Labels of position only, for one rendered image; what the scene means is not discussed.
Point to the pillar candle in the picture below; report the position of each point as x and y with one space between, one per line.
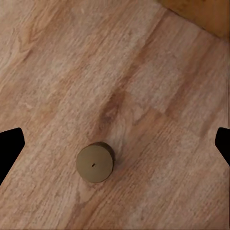
95 162

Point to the door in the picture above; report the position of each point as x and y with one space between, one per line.
212 15

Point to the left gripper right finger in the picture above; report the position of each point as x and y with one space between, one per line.
222 142

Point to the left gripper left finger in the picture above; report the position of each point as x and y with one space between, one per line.
11 144

